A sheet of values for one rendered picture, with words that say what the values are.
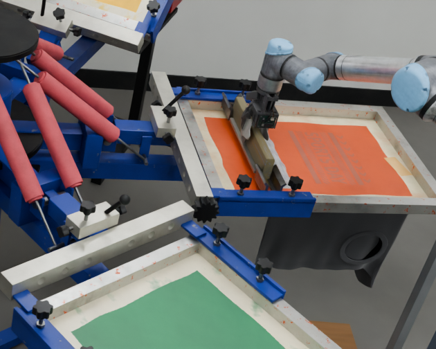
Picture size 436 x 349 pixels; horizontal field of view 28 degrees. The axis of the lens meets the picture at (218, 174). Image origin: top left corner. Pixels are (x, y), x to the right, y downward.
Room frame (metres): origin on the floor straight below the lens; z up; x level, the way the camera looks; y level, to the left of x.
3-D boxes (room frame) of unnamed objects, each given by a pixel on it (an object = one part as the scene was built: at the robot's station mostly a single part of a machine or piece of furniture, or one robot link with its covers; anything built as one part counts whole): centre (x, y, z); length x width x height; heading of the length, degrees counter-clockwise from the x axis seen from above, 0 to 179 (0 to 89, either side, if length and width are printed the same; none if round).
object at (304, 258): (2.29, -0.39, 0.77); 0.46 x 0.09 x 0.36; 113
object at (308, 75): (2.29, -0.17, 1.31); 0.11 x 0.11 x 0.08; 54
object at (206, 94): (2.60, 0.06, 0.98); 0.30 x 0.05 x 0.07; 113
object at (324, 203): (2.44, -0.26, 0.97); 0.79 x 0.58 x 0.04; 113
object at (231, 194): (2.09, -0.15, 0.98); 0.30 x 0.05 x 0.07; 113
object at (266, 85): (2.34, -0.08, 1.23); 0.08 x 0.08 x 0.05
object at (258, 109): (2.33, -0.08, 1.15); 0.09 x 0.08 x 0.12; 23
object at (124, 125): (2.22, 0.25, 1.02); 0.17 x 0.06 x 0.05; 113
